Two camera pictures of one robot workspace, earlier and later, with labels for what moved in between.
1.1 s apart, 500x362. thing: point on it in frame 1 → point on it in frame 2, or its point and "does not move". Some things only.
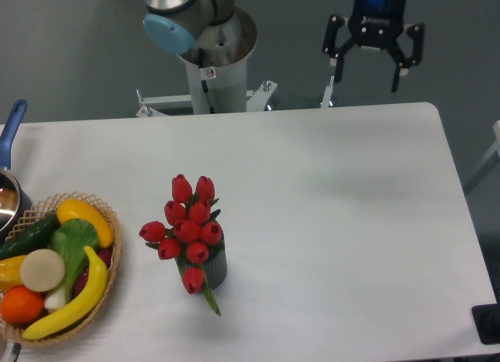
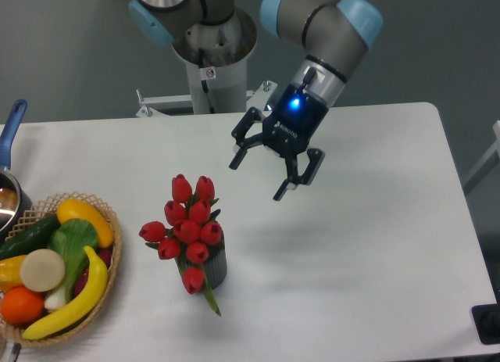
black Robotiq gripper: (376, 20) → (287, 130)
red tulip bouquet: (190, 233) does not move
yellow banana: (94, 293) does not move
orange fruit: (20, 306) does not move
